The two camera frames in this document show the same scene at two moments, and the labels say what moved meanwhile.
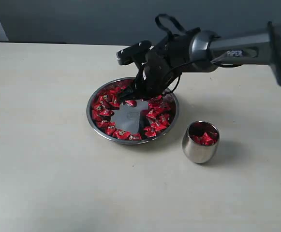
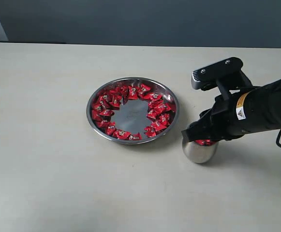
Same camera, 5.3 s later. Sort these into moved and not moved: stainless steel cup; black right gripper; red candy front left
Moved: black right gripper
Not moved: stainless steel cup; red candy front left
